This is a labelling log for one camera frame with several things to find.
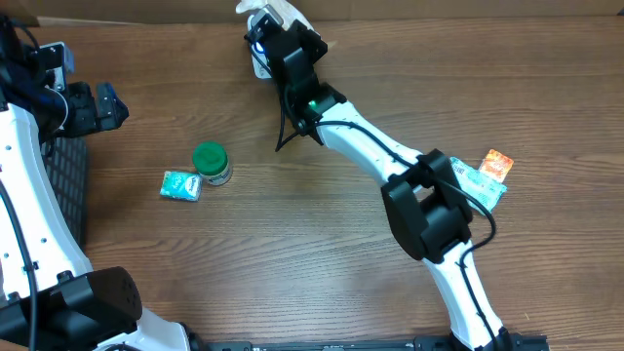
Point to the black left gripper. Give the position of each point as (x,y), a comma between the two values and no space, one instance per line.
(91,120)

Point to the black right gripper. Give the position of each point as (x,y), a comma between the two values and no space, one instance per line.
(307,39)

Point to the teal tissue pack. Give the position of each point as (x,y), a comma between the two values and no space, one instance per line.
(181,186)

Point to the green lid jar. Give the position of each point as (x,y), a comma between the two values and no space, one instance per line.
(212,163)

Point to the orange tissue pack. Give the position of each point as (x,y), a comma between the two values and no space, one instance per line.
(496,165)

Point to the teal wet wipes pack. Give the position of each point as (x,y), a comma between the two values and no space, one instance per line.
(480,186)

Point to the beige snack pouch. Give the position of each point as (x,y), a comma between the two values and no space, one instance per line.
(281,11)

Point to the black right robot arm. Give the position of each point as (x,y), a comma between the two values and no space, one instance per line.
(428,213)

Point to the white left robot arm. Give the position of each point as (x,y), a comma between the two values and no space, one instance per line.
(54,299)

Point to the white barcode scanner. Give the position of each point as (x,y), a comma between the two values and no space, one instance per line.
(260,25)

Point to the dark grey mesh basket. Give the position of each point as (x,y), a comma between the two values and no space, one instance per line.
(66,164)

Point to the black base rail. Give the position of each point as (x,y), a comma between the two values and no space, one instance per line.
(512,342)

